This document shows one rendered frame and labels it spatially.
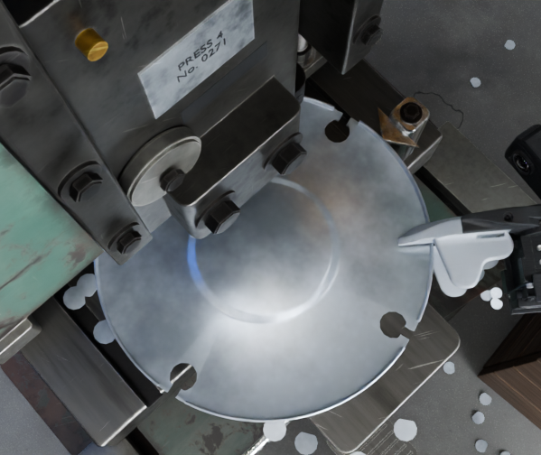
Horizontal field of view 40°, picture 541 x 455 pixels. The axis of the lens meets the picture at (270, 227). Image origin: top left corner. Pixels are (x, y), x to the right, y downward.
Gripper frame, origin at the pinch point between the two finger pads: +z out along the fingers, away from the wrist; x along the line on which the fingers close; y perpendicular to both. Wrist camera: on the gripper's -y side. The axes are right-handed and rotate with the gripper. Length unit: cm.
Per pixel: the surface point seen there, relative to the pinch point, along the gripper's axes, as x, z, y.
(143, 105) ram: -27.9, 18.3, -0.9
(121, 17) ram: -35.4, 17.8, -1.2
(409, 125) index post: -1.2, -0.9, -9.5
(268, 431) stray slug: 13.3, 13.6, 15.5
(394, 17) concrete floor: 79, -19, -67
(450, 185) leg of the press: 14.0, -7.8, -8.5
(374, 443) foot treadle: 62, -3, 19
